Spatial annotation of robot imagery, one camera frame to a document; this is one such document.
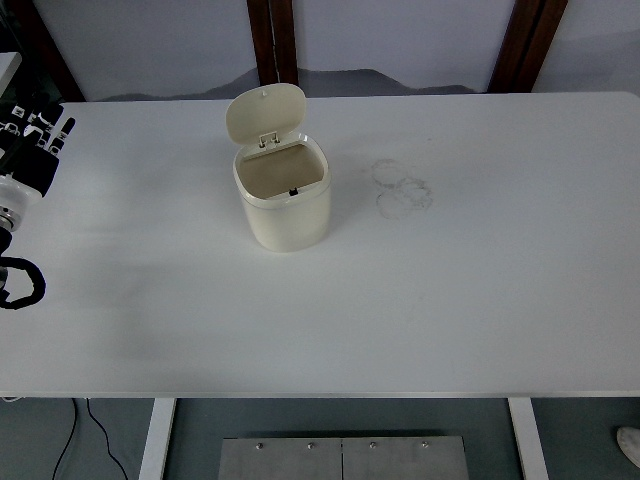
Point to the black-white robot hand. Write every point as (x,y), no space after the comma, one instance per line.
(30,167)

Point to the cream lidded trash bin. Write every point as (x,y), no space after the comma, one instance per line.
(290,225)

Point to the white side table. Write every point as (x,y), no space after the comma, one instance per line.
(7,67)

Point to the mountain painting screen panel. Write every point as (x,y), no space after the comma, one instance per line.
(595,45)
(150,45)
(400,40)

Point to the white table leg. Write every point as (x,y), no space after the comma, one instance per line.
(529,440)
(156,440)

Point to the grey metal plate with screws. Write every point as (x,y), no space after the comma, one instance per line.
(300,462)

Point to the person's foot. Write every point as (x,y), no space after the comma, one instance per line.
(631,445)

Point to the brown wooden screen post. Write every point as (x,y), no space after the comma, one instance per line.
(50,55)
(272,40)
(525,45)

